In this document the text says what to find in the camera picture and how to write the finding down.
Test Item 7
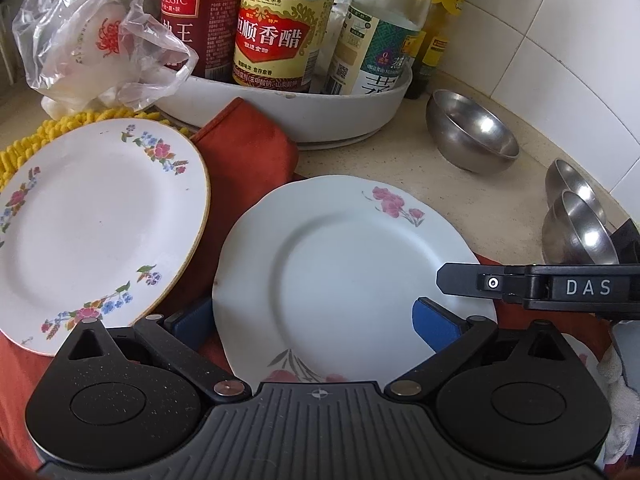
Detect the yellow chenille mat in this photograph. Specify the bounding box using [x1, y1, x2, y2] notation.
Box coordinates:
[0, 107, 195, 188]

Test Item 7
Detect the red cloth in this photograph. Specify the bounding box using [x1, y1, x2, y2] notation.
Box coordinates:
[0, 96, 614, 470]

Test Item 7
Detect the black gas stove burner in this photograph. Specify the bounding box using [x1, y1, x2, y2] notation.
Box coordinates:
[611, 219, 640, 264]

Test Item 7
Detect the large white floral plate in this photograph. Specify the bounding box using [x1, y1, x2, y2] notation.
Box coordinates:
[213, 176, 496, 386]

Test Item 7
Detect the white rotating condiment rack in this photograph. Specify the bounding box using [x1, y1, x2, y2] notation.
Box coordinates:
[156, 68, 412, 146]

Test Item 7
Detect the clear bottle green label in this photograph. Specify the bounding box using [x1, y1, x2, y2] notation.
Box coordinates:
[322, 0, 431, 96]

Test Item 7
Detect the small white floral plate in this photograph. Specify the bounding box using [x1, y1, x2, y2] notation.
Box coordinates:
[562, 333, 592, 365]

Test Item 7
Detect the yellow oil bottle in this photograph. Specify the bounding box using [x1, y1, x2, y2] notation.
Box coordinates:
[405, 0, 465, 100]

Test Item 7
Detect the white gloved right hand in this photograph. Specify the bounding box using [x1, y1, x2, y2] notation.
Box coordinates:
[597, 344, 639, 465]

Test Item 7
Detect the steel bowl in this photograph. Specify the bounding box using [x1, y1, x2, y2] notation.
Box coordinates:
[541, 190, 620, 266]
[544, 158, 606, 224]
[425, 89, 520, 176]

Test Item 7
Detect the yellow-label vinegar bottle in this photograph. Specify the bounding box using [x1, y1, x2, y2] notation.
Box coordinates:
[232, 0, 334, 92]

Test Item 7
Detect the clear plastic bag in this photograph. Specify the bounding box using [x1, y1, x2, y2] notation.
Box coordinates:
[12, 0, 198, 119]

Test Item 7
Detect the gold-rimmed floral plate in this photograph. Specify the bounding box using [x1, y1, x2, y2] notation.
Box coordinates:
[1, 118, 210, 356]

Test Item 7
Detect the red soy sauce bottle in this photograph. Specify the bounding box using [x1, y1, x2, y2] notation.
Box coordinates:
[160, 0, 241, 82]

